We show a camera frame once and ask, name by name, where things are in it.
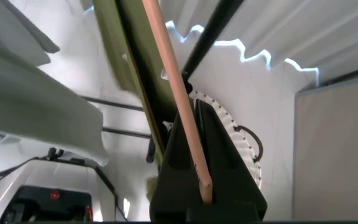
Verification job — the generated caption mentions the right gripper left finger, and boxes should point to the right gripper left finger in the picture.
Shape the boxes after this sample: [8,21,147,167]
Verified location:
[149,112,203,220]

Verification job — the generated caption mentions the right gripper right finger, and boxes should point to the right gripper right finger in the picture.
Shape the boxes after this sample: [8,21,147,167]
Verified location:
[188,98,269,221]

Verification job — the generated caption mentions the pink clothes hanger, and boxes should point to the pink clothes hanger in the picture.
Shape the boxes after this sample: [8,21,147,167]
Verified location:
[141,0,214,205]

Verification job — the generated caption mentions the green shirt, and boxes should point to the green shirt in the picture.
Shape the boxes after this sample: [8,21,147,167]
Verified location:
[92,0,195,203]

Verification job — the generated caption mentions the pale grey trousers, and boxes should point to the pale grey trousers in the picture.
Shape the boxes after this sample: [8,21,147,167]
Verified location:
[0,0,110,167]

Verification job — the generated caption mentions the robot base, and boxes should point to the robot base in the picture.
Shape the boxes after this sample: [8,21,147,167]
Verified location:
[0,147,130,222]

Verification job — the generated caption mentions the white laundry basket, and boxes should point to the white laundry basket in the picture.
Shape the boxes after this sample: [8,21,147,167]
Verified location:
[188,90,264,190]

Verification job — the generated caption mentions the black clothes rack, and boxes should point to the black clothes rack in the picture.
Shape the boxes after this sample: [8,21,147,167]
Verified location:
[81,0,245,164]

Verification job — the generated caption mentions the white curtain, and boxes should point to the white curtain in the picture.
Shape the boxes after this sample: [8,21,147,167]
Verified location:
[79,0,358,86]

